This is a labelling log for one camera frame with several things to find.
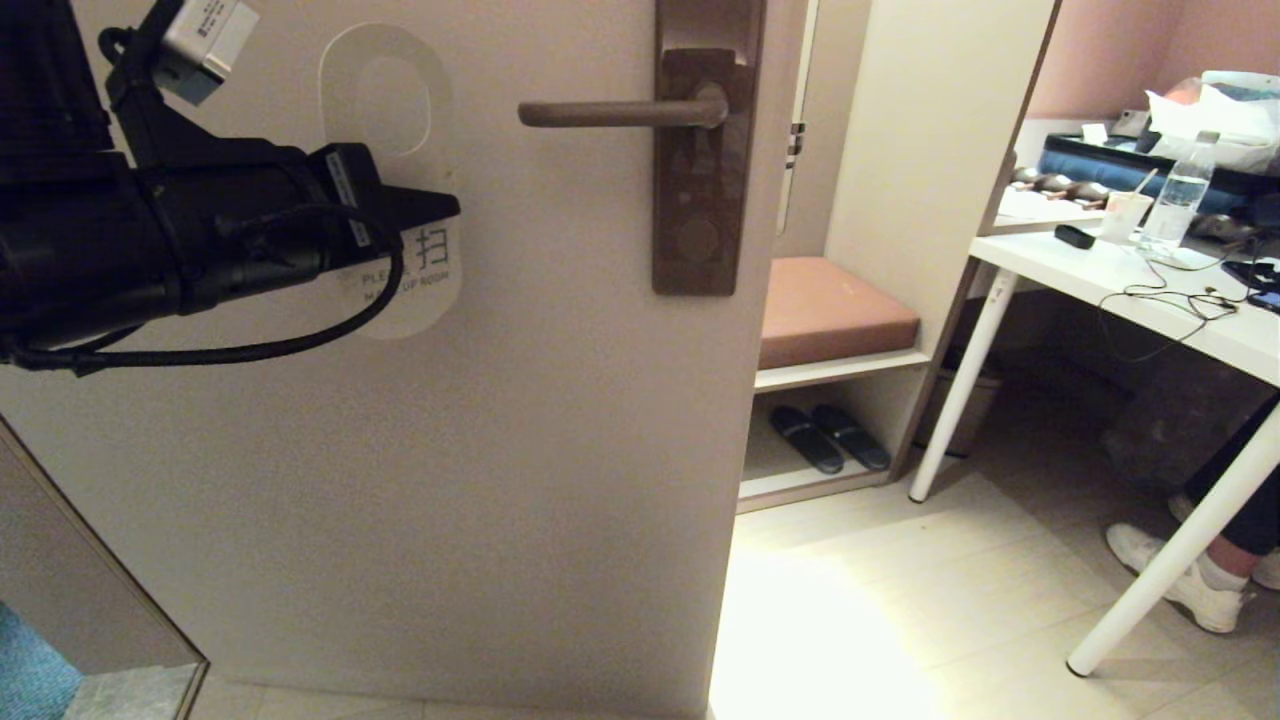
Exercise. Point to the person lower leg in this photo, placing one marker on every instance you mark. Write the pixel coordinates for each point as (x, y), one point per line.
(1250, 520)

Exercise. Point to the white table with round legs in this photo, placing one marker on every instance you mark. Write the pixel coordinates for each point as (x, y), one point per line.
(1050, 262)

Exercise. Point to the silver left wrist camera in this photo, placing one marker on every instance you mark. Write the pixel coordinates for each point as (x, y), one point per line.
(210, 40)

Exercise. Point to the black phone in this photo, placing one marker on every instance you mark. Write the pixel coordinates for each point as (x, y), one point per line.
(1255, 280)

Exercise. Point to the white paper cup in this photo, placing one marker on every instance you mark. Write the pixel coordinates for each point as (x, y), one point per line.
(1125, 220)

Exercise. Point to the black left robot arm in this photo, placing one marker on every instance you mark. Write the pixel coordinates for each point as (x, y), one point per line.
(100, 230)

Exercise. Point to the small grey object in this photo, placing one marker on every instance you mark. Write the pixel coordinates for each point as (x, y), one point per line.
(1132, 124)

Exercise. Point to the dark round object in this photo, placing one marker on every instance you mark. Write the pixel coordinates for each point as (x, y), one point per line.
(1055, 184)
(1090, 192)
(1027, 177)

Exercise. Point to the dark blue long tray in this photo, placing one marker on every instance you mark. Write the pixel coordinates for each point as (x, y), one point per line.
(1100, 165)

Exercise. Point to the white topped wall counter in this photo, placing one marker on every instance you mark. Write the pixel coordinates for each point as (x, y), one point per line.
(1040, 205)

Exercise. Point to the clear plastic water bottle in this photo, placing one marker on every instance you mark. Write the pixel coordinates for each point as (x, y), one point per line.
(1180, 200)

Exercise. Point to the grey mottled bag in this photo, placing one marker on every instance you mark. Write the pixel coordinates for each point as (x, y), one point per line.
(1180, 420)

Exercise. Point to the black slipper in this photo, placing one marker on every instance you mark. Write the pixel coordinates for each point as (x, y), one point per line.
(805, 440)
(850, 435)

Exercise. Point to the small black box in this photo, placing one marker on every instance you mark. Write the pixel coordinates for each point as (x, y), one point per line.
(1075, 237)

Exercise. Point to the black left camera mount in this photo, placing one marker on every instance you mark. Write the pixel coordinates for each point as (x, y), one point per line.
(150, 110)

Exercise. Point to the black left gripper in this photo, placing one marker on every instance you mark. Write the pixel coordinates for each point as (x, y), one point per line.
(350, 200)

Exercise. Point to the small white tag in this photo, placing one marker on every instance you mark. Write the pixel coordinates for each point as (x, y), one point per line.
(1096, 133)

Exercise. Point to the blue and white door hanger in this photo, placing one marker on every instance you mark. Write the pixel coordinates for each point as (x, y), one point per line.
(430, 290)

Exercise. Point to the white and tan sneaker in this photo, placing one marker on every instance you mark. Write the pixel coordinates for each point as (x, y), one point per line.
(1140, 550)

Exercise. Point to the brown door lock plate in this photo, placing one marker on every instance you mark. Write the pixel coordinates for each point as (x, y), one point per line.
(700, 220)

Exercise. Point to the white plastic bag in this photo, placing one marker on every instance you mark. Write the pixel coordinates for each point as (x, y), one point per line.
(1220, 120)

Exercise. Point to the wooden stirring stick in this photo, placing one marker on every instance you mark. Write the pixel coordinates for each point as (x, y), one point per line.
(1148, 182)

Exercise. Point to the white bench shelf cabinet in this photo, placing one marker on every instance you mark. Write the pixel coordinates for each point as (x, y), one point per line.
(930, 150)

